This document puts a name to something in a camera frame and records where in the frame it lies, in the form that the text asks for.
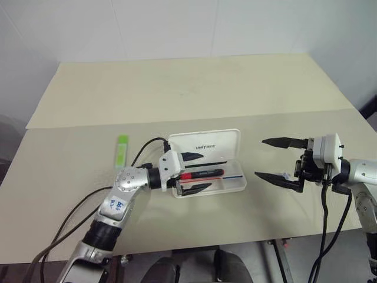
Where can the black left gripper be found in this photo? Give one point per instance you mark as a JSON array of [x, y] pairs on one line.
[[172, 182]]

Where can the thin black pen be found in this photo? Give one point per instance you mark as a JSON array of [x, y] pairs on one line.
[[206, 164]]

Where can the green marker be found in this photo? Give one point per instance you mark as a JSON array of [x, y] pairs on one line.
[[122, 150]]

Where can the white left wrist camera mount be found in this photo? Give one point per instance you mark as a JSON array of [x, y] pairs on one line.
[[169, 168]]

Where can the dark rounded shape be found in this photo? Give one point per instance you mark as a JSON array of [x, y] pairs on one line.
[[163, 270], [229, 265]]

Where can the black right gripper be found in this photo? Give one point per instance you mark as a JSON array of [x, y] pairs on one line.
[[309, 172]]

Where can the red and black marker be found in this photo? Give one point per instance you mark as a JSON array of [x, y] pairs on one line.
[[203, 174]]

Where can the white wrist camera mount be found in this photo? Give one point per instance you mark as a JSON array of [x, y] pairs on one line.
[[327, 150], [169, 168]]

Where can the white plastic pencil case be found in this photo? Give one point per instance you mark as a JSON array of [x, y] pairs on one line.
[[210, 144]]

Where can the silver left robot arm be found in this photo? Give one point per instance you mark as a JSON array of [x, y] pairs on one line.
[[129, 179]]

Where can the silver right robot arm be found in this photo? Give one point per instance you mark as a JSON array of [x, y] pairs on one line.
[[363, 171]]

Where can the black object beside table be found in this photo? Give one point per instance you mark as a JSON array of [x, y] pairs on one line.
[[370, 109]]

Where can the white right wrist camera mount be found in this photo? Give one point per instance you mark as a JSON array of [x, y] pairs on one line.
[[327, 150]]

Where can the grey metal table frame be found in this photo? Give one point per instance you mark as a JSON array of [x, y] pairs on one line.
[[279, 261]]

